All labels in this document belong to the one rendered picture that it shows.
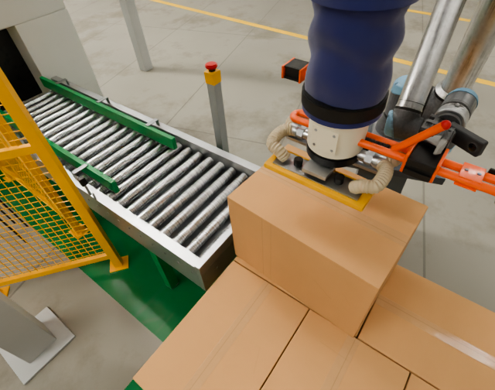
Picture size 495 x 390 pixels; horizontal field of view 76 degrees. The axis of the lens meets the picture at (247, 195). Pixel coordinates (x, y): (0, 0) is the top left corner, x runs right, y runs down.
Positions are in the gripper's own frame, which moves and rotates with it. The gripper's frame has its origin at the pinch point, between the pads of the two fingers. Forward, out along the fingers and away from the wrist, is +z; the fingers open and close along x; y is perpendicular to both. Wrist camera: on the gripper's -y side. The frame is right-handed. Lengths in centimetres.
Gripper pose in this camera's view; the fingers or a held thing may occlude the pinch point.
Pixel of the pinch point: (433, 163)
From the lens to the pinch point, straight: 96.1
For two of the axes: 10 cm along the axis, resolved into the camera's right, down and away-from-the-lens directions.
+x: -0.5, -6.8, -7.3
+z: -6.2, 6.0, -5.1
